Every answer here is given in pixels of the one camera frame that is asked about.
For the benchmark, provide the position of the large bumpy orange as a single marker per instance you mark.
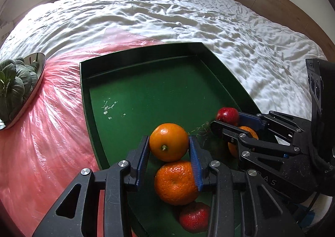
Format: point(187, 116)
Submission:
point(176, 182)

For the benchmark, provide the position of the large smooth orange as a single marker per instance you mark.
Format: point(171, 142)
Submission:
point(168, 142)

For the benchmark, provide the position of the green tray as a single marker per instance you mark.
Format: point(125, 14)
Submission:
point(146, 95)

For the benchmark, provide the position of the white bed quilt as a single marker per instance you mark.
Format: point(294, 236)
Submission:
point(183, 17)

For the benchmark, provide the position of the small orange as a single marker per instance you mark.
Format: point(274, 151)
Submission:
point(233, 149)

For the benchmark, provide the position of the pink plastic sheet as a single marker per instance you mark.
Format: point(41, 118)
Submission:
point(52, 148)

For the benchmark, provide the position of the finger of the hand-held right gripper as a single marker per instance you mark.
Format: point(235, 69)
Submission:
point(250, 119)
point(225, 131)

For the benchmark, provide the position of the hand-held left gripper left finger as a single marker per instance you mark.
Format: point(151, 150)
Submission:
point(141, 170)

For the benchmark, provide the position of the dark green leafy vegetable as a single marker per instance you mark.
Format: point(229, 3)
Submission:
point(13, 87)

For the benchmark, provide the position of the red apple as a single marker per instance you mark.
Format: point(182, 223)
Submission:
point(195, 216)
point(227, 116)

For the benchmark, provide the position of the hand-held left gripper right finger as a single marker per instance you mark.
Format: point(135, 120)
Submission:
point(196, 166)

